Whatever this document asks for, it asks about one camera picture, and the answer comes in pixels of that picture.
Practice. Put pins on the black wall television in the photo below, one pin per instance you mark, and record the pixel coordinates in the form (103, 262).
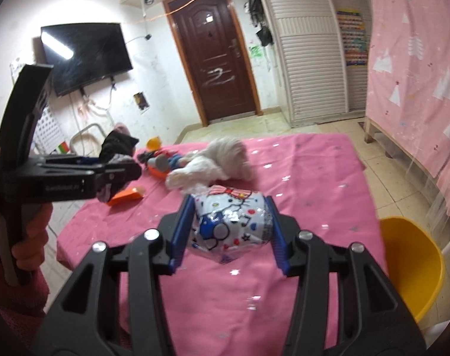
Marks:
(88, 55)

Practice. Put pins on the orange plastic bowl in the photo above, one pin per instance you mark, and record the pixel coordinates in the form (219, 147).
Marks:
(156, 173)

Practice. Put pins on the dark sock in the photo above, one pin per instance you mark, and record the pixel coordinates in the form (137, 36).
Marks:
(115, 146)

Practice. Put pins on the white plush toy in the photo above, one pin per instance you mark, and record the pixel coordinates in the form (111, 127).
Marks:
(217, 159)

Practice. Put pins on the cartoon print plastic packet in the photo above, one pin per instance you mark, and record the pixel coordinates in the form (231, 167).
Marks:
(228, 222)

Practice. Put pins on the black hanging bags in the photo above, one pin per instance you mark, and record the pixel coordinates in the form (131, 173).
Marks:
(257, 11)

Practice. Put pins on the white louvered wardrobe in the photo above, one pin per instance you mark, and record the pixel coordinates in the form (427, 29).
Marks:
(306, 63)

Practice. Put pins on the brown wooden door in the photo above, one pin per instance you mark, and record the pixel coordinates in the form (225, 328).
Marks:
(214, 55)

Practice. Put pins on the person's left forearm red sleeve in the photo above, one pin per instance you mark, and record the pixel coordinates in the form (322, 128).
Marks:
(13, 300)

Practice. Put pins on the wooden bed frame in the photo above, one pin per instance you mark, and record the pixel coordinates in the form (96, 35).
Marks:
(375, 129)

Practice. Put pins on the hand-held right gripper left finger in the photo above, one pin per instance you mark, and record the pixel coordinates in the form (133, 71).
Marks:
(184, 230)

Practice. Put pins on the pink printed curtain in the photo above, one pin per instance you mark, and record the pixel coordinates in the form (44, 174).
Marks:
(414, 63)

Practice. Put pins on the red and blue doll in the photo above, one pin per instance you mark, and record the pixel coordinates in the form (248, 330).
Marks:
(165, 159)

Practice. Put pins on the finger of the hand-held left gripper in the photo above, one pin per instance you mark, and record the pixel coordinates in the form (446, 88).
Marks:
(73, 160)
(121, 174)

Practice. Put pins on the person's left hand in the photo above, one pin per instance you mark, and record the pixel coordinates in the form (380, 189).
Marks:
(36, 241)

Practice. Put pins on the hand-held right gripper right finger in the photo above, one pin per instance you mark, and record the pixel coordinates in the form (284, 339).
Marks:
(275, 237)

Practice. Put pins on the colourful grid wall poster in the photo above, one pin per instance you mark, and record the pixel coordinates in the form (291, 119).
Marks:
(353, 39)

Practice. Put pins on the yellow plastic bin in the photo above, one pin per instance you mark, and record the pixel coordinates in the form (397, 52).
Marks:
(410, 267)

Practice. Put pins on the small yellow toy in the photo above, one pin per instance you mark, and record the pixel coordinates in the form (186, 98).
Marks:
(154, 144)

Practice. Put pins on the grey metal tube frame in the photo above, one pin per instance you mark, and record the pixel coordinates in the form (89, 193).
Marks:
(85, 129)

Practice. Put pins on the red and green sticker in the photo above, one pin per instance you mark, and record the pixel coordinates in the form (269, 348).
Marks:
(64, 147)

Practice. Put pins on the orange cardboard box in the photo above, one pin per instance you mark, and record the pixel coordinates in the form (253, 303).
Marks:
(126, 195)

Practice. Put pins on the white perforated board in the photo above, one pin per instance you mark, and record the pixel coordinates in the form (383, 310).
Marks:
(49, 129)

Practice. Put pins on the dark wall picture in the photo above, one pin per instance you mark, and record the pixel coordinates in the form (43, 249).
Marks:
(141, 102)

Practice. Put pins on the pink star tablecloth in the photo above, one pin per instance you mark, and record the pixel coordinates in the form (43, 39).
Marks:
(314, 193)

